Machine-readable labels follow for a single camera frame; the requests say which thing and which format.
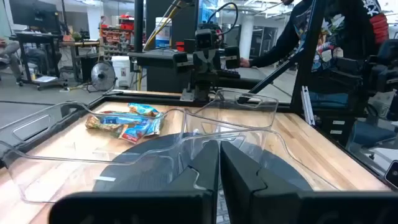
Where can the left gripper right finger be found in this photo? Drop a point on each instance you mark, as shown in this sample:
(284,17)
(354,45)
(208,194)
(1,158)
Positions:
(280,208)

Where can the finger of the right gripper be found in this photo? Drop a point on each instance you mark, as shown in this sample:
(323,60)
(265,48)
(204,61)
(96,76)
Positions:
(232,57)
(180,60)

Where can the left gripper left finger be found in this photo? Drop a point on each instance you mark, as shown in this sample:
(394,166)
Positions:
(155,205)

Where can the blue orange granola bar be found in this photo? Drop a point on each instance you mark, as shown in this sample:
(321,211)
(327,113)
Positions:
(156,124)
(143,109)

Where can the blue red-ended granola bar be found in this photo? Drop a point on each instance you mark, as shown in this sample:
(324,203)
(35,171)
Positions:
(133,133)

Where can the green yellow granola bar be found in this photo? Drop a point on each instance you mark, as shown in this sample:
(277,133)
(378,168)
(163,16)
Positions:
(99,124)

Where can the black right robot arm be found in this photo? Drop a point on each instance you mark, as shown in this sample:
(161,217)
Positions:
(202,84)

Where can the person's hand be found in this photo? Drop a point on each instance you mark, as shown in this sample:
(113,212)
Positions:
(244,63)

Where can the black backlit keyboard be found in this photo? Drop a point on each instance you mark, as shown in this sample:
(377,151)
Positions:
(228,74)

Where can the white building column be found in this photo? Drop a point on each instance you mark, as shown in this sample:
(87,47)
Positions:
(246,37)

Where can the grey computer desk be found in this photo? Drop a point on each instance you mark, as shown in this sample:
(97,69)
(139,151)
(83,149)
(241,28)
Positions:
(149,59)

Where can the round dark mat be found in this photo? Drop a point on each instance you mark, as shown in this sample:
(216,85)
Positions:
(140,174)

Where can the black partition panel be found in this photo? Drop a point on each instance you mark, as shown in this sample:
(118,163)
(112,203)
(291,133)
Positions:
(183,18)

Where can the clear plastic bin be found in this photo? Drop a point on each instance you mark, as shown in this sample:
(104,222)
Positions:
(295,169)
(77,149)
(239,115)

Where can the person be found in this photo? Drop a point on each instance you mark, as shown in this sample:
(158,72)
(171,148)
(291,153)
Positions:
(280,46)
(11,49)

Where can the black desk pole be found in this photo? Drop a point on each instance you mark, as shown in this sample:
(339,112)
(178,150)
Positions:
(138,25)

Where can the white bucket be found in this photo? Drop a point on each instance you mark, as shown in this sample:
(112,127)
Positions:
(122,71)

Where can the red parts shelf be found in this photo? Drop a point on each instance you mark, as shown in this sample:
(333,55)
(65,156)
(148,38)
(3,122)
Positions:
(113,35)

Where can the grey floor fan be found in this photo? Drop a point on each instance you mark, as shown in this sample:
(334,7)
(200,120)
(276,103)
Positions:
(103,76)

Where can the silver aluminium extrusion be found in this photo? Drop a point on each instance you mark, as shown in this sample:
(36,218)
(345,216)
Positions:
(308,105)

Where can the black desk cart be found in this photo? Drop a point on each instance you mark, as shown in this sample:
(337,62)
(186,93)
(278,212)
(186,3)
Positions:
(37,39)

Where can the black office chair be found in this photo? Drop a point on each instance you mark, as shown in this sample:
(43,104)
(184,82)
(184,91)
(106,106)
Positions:
(382,68)

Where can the black computer monitor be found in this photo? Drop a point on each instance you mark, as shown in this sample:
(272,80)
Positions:
(34,14)

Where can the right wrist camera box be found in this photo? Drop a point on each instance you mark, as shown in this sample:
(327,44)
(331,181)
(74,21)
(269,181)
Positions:
(206,39)

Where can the black table-level camera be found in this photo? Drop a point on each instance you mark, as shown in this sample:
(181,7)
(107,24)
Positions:
(392,174)

